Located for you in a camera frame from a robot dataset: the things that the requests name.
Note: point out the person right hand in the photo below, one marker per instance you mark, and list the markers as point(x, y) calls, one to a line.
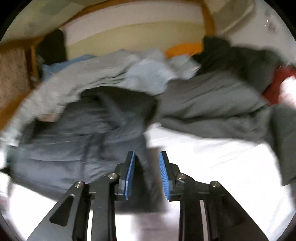
point(288, 92)

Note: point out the black fleece garment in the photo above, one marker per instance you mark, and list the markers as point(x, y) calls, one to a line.
point(256, 67)

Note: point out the red object on bed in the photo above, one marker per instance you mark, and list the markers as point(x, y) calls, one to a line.
point(272, 92)

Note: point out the wooden bed guard rail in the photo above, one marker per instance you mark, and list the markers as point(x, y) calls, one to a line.
point(13, 101)

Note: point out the brown checked curtain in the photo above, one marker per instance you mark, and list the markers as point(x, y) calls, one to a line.
point(14, 75)

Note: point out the blue pillow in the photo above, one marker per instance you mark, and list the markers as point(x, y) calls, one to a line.
point(49, 70)

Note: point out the light blue duvet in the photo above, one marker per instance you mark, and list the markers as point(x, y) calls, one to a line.
point(145, 71)

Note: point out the black puffer down jacket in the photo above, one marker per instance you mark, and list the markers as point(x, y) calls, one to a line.
point(89, 139)

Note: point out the grey folded garment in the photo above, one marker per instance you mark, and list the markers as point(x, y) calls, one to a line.
point(220, 105)

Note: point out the pastel checked upper mattress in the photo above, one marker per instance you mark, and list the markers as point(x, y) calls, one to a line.
point(82, 19)

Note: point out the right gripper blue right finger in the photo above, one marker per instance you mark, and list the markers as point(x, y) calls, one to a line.
point(206, 208)

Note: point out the wooden bunk bed frame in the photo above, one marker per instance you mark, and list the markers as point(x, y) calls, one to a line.
point(162, 35)

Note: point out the orange pillow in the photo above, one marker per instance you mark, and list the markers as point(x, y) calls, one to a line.
point(189, 49)

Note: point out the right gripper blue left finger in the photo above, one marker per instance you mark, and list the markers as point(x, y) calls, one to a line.
point(68, 219)

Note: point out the black hanging garment bag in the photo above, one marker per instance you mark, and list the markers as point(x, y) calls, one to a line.
point(52, 49)

